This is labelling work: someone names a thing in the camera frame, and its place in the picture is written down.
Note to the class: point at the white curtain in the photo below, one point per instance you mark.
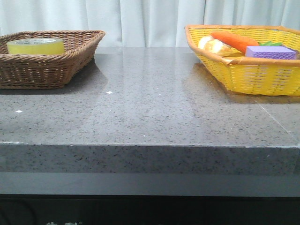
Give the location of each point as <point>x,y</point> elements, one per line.
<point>143,23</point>

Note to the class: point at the orange toy carrot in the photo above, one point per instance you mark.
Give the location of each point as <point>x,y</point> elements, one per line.
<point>236,41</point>

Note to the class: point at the toy bread roll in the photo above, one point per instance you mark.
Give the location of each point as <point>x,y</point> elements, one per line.
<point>215,46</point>

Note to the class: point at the yellow packing tape roll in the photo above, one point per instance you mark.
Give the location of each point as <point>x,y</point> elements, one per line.
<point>40,46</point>

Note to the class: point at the purple sponge block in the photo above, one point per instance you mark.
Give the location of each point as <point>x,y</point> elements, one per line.
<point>270,52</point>

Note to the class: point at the yellow woven basket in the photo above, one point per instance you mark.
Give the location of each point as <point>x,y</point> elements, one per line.
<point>251,75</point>

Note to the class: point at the brown object in basket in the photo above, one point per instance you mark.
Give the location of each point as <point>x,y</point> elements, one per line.
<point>297,54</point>

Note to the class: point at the brown wicker basket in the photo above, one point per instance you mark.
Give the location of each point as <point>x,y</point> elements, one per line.
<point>47,71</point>

